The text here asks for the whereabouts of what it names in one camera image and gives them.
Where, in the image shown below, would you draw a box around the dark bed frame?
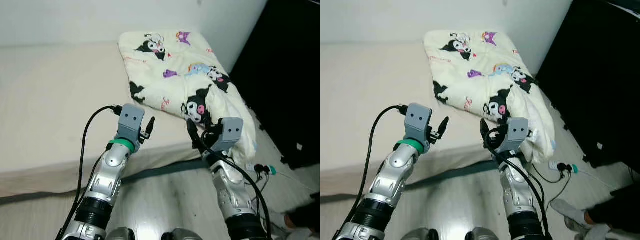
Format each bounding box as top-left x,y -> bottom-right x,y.
0,159 -> 213,207
320,160 -> 501,206

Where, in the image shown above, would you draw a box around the white floor cable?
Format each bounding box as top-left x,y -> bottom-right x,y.
276,170 -> 321,193
580,171 -> 631,193

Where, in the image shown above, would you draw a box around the cream cartoon print quilt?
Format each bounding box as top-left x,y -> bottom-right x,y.
118,31 -> 259,168
423,30 -> 557,166

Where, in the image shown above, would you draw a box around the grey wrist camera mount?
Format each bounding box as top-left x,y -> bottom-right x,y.
117,104 -> 146,144
505,117 -> 531,153
404,103 -> 434,144
220,117 -> 245,153

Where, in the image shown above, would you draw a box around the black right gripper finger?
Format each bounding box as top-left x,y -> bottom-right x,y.
479,118 -> 494,150
186,118 -> 202,151

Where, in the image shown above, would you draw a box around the person leg black trousers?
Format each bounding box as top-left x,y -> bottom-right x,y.
585,187 -> 640,231
289,192 -> 321,232

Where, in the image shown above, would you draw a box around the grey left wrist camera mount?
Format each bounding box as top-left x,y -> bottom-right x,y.
404,103 -> 434,144
117,104 -> 146,144

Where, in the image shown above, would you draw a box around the black floor cable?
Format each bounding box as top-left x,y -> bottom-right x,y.
530,162 -> 573,211
245,172 -> 268,201

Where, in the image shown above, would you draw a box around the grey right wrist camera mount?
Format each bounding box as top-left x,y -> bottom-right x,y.
505,117 -> 531,153
220,117 -> 245,153

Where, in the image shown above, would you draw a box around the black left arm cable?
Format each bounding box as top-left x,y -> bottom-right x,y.
332,105 -> 408,240
56,105 -> 123,240

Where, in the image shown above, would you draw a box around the black cabinet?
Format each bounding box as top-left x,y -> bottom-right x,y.
227,0 -> 321,171
535,0 -> 640,168

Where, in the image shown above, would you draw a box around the cream bed mattress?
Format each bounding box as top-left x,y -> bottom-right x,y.
320,42 -> 551,198
0,42 -> 251,198

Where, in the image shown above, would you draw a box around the grey left robot leg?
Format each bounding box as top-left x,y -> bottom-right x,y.
106,227 -> 137,240
414,228 -> 441,240

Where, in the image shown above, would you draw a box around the grey robot leg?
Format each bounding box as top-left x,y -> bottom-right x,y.
465,227 -> 497,240
106,227 -> 137,240
160,228 -> 192,240
414,228 -> 441,240

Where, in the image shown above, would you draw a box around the grey right robot leg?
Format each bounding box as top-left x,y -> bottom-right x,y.
465,227 -> 497,240
160,228 -> 192,240

